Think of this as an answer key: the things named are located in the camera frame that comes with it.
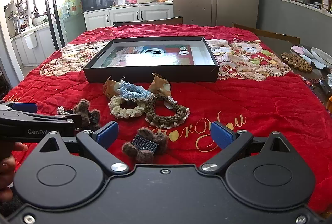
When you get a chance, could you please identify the white hanging bin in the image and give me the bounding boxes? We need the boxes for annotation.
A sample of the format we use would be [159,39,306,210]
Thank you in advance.
[24,33,40,49]

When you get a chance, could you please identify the person's left hand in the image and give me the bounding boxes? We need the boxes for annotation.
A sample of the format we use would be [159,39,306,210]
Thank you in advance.
[0,143,28,203]

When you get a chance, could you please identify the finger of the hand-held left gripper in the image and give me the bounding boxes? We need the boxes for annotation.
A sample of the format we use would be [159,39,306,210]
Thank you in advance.
[0,101,38,113]
[34,114,83,128]

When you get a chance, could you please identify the brown fuzzy hair claw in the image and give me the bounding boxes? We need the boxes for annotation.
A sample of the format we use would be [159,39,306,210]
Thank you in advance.
[122,127,169,164]
[73,99,102,131]

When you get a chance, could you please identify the cream knitted scrunchie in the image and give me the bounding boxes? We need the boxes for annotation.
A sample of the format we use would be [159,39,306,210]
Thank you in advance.
[109,95,146,119]

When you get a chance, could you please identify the black cardboard box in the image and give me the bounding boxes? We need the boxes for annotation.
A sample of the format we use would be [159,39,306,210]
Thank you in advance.
[83,36,220,84]

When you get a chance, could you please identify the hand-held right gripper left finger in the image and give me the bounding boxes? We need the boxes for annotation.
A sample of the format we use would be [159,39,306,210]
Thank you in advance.
[39,121,129,176]

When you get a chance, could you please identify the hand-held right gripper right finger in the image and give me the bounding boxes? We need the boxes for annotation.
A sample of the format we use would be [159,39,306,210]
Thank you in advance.
[200,121,293,176]

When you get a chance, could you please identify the black microwave oven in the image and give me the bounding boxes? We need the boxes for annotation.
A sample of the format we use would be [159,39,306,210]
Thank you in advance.
[81,0,108,13]

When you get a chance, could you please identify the black sliding door frame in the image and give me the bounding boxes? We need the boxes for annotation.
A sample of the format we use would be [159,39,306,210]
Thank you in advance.
[41,0,66,48]

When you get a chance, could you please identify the olive brown knitted scrunchie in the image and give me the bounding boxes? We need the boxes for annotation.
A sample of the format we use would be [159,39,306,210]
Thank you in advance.
[144,93,190,128]

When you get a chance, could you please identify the blue knitted scrunchie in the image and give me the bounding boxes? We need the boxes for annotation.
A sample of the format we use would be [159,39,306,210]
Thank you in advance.
[117,82,154,103]

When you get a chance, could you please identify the steel pot lids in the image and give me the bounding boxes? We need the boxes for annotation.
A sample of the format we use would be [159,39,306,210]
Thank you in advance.
[14,0,28,16]

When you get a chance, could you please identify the dark wooden chair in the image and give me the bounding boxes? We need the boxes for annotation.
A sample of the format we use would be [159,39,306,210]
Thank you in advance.
[232,23,301,46]

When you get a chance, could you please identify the tan triangular hair clip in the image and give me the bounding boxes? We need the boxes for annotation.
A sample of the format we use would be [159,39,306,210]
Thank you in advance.
[149,73,172,98]
[103,76,123,100]

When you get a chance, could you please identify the wooden chair back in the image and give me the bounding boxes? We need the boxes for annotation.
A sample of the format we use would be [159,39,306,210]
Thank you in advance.
[113,17,183,28]

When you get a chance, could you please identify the black and white scrunchie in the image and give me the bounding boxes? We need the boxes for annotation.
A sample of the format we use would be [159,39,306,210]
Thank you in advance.
[57,107,76,116]

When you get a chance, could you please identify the white kitchen cabinet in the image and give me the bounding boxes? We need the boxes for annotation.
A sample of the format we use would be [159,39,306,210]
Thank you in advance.
[83,3,174,31]

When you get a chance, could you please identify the wooden bead mat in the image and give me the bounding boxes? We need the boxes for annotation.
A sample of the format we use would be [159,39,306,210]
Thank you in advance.
[281,52,314,73]

